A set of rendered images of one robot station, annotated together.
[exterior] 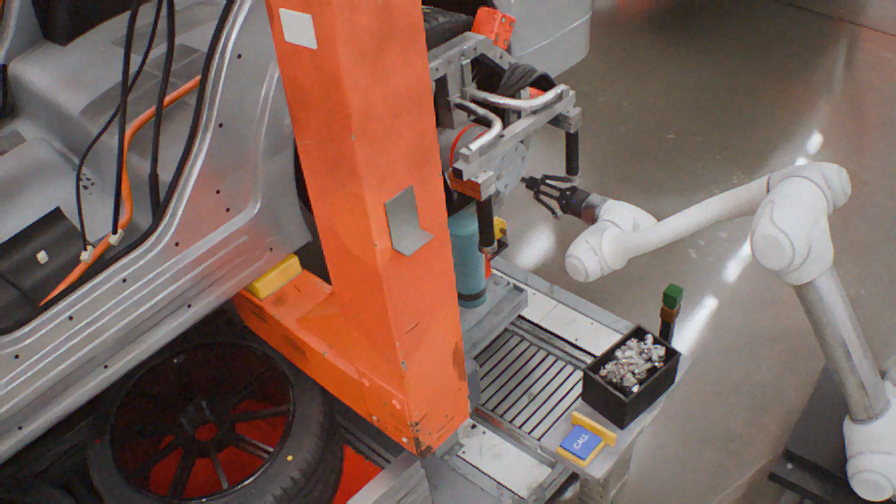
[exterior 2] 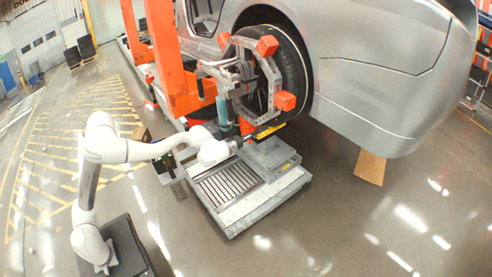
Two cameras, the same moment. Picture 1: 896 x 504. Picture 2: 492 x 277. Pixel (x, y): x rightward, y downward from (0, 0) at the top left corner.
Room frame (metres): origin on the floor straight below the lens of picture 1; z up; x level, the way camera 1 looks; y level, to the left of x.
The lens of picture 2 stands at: (1.70, -1.20, 1.38)
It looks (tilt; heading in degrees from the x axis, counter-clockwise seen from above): 40 degrees down; 99
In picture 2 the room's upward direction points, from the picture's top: 4 degrees counter-clockwise
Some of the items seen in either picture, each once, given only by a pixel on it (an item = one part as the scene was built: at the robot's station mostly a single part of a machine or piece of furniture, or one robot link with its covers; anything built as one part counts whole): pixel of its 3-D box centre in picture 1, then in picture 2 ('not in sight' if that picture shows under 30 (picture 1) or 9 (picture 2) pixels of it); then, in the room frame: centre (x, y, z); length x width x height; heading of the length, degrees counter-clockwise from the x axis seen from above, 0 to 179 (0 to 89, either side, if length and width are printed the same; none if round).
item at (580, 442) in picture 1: (580, 443); not in sight; (0.88, -0.24, 0.47); 0.07 x 0.07 x 0.02; 43
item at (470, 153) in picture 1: (460, 113); (217, 54); (1.39, -0.07, 1.03); 0.19 x 0.18 x 0.11; 43
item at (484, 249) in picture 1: (485, 221); (200, 88); (1.26, -0.09, 0.83); 0.04 x 0.04 x 0.16
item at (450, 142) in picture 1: (478, 154); (236, 84); (1.49, -0.10, 0.85); 0.21 x 0.14 x 0.14; 43
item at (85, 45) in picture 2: not in sight; (79, 51); (-5.75, 4.75, 0.55); 1.40 x 0.80 x 1.09; 43
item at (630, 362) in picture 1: (631, 375); (161, 155); (1.02, -0.39, 0.51); 0.20 x 0.14 x 0.13; 125
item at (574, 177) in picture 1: (572, 152); (229, 109); (1.49, -0.34, 0.83); 0.04 x 0.04 x 0.16
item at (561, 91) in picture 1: (515, 79); (237, 62); (1.52, -0.21, 1.03); 0.19 x 0.18 x 0.11; 43
